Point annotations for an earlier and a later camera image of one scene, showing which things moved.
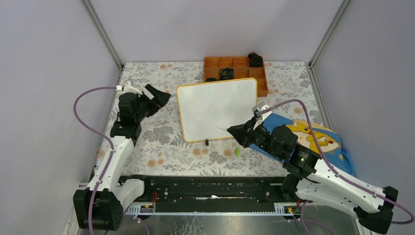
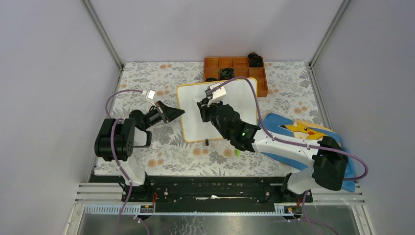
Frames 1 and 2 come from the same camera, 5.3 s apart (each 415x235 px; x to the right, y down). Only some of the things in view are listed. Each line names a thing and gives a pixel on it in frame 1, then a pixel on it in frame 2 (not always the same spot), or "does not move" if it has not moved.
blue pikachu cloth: [332, 141] does not move
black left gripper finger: [160, 98] → [169, 113]
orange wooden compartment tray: [240, 65] does not move
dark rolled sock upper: [255, 60] does not move
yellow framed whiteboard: [208, 109] does not move
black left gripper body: [147, 107] → [155, 114]
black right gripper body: [259, 136] → [208, 113]
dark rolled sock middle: [226, 73] does not move
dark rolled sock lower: [210, 79] does not move
